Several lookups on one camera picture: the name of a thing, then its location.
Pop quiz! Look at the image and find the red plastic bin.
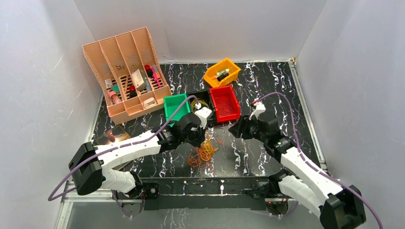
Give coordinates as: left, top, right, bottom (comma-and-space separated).
209, 85, 241, 124

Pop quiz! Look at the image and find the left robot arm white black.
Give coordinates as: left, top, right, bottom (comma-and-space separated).
68, 109, 212, 198

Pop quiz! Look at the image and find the yellow plastic bin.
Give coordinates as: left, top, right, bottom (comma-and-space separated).
203, 58, 241, 88

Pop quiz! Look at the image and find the orange wire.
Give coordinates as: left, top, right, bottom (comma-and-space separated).
188, 129, 226, 168

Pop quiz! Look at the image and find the black plastic bin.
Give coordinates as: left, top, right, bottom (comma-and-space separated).
186, 89, 216, 127

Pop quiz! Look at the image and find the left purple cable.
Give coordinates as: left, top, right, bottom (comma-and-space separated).
47, 94, 200, 202

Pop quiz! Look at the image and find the red capped dark bottle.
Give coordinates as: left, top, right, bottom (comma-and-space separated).
129, 85, 138, 99

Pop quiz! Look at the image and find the dark book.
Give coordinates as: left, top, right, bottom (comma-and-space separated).
96, 125, 130, 145

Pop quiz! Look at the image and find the purple cable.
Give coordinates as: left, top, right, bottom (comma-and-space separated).
253, 92, 384, 229
47, 94, 200, 202

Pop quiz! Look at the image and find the pink bottle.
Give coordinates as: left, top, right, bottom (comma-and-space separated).
108, 91, 122, 104

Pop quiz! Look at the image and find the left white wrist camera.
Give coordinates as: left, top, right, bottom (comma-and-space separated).
193, 103, 213, 129

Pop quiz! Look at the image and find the pink pen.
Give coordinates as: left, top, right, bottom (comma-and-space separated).
150, 65, 160, 88

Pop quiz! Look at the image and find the green plastic bin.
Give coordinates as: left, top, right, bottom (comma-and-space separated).
163, 94, 191, 121

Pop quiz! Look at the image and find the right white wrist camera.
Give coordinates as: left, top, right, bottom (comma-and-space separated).
249, 98, 266, 120

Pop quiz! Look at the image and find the glue stick in yellow bin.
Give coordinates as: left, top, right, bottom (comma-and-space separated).
216, 69, 230, 77

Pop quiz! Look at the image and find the white stapler in organizer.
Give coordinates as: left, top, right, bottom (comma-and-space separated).
143, 97, 157, 108

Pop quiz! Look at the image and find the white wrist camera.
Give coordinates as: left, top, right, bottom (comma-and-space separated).
249, 98, 266, 120
193, 103, 213, 129

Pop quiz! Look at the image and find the white box in organizer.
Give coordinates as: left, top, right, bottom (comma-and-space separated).
131, 69, 151, 92

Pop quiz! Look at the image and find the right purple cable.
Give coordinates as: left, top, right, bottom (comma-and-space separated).
253, 92, 384, 229

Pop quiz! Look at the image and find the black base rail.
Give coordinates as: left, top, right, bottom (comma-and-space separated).
142, 177, 294, 215

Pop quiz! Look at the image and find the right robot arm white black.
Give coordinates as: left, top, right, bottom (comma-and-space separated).
229, 115, 366, 229

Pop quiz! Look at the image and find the pink plastic file organizer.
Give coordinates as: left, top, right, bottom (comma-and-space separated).
83, 27, 172, 124

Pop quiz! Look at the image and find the black marker in yellow bin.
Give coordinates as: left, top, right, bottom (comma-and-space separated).
216, 73, 229, 82

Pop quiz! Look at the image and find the yellow green wire coil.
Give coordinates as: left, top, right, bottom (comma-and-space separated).
191, 98, 212, 110

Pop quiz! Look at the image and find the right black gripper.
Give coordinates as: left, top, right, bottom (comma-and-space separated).
228, 114, 268, 143

